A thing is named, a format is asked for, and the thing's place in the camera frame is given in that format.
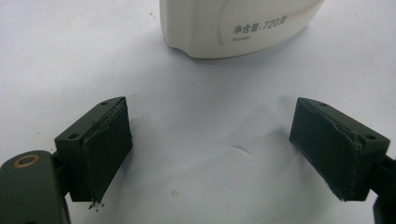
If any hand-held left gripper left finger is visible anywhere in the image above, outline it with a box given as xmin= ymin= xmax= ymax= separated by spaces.
xmin=54 ymin=96 xmax=134 ymax=203

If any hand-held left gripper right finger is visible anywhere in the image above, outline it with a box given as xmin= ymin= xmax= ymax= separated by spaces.
xmin=289 ymin=96 xmax=391 ymax=202

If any white bottle with blue pump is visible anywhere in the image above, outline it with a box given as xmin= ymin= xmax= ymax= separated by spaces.
xmin=159 ymin=0 xmax=327 ymax=60

